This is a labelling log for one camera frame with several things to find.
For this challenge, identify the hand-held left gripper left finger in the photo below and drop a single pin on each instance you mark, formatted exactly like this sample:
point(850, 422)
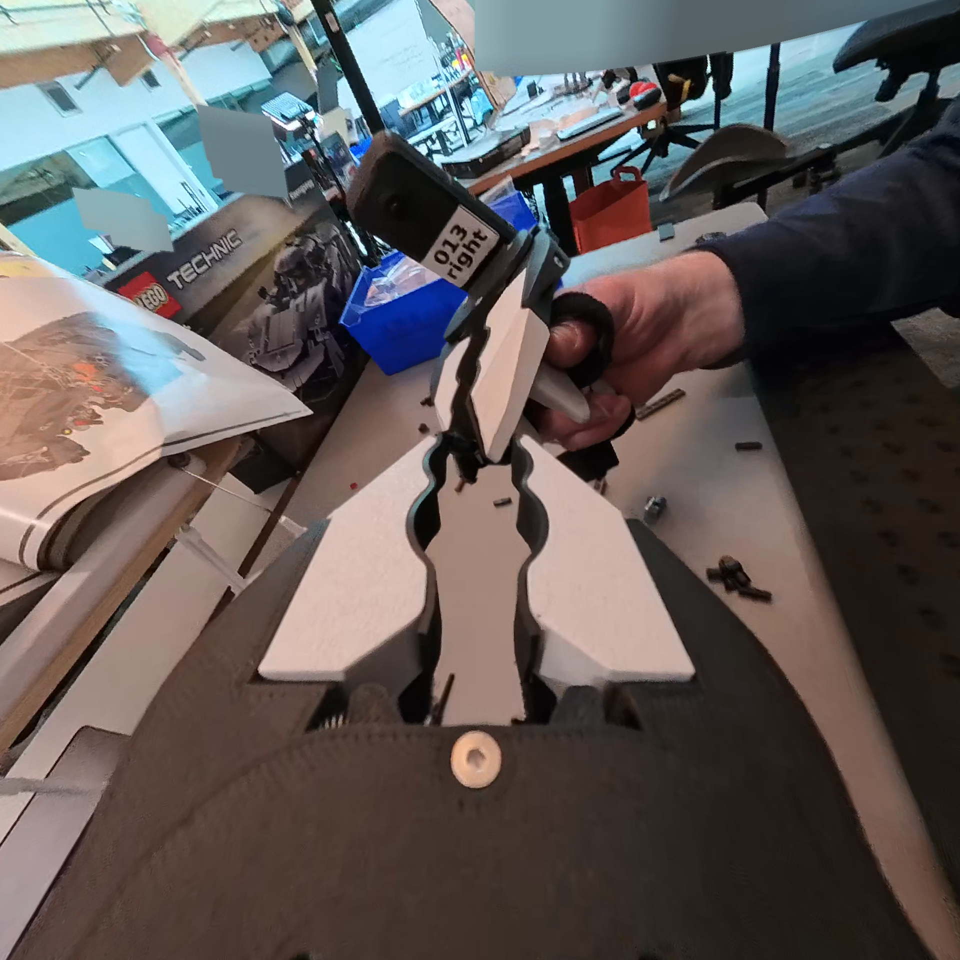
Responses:
point(345, 600)

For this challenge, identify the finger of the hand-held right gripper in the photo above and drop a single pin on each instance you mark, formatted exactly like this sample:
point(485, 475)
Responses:
point(514, 360)
point(454, 382)

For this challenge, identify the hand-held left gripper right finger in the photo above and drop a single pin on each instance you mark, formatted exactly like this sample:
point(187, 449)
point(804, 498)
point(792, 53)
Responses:
point(607, 600)

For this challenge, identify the person's right forearm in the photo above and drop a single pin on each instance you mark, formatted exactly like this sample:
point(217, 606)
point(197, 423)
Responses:
point(825, 255)

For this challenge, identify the grey angled lego piece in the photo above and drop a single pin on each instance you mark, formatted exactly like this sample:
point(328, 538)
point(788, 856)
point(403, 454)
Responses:
point(655, 508)

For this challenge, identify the scattered black lego pins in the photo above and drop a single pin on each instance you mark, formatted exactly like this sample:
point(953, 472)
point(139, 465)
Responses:
point(739, 577)

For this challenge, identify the long grey lego plate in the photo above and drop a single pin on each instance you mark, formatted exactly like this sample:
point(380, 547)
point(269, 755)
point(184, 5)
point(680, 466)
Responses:
point(661, 403)

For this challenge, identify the lego set box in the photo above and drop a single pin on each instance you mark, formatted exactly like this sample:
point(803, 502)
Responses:
point(247, 285)

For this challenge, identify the blue storage bin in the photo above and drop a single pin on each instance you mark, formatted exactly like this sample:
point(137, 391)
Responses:
point(405, 330)

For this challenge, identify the clear plastic bag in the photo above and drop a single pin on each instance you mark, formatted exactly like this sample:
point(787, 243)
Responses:
point(397, 277)

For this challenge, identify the black pole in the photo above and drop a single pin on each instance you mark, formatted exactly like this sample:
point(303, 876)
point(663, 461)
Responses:
point(352, 82)

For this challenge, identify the orange tote bag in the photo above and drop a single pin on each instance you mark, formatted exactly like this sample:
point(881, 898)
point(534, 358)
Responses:
point(609, 210)

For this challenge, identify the white book stand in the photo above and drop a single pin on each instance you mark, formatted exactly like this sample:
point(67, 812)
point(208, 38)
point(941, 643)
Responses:
point(150, 600)

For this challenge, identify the cluttered work table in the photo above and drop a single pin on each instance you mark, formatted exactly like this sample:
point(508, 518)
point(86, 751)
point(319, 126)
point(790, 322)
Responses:
point(600, 124)

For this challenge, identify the open instruction booklet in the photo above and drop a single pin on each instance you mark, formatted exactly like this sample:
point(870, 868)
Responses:
point(150, 390)

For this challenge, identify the black perforated chair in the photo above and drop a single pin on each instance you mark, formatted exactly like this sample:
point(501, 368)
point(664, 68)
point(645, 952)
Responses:
point(885, 525)

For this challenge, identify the grey office chair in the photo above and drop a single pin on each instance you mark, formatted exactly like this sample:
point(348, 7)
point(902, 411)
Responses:
point(735, 154)

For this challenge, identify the black office chair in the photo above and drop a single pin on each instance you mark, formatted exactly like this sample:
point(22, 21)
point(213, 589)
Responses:
point(900, 41)

